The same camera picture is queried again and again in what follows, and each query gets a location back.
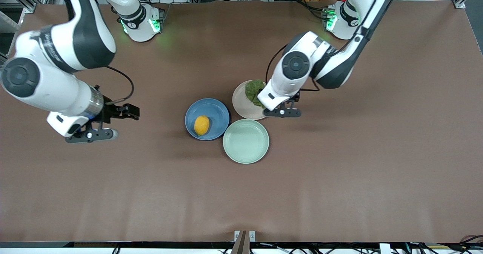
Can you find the yellow lemon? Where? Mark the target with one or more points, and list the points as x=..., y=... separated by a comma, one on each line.
x=202, y=125

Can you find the small metal bracket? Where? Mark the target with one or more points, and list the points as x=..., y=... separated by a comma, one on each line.
x=252, y=236

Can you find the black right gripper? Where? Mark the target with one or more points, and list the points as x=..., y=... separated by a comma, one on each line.
x=110, y=113

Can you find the blue plate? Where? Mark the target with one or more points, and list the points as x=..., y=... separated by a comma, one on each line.
x=217, y=112

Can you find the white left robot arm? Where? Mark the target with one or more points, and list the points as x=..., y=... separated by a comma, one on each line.
x=298, y=46

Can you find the beige plate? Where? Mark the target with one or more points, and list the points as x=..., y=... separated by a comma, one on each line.
x=239, y=103

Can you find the green lettuce leaf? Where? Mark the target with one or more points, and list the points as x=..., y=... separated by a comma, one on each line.
x=253, y=91

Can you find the pale green plate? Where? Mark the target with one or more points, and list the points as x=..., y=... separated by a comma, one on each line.
x=246, y=141

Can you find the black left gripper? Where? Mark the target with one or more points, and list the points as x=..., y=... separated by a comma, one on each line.
x=296, y=97

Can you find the brown wooden strip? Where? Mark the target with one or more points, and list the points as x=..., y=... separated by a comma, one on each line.
x=241, y=244

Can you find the brown table cover sheet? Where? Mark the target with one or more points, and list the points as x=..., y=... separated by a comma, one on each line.
x=339, y=190

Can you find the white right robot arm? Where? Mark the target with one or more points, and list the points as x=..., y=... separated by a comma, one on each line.
x=56, y=91

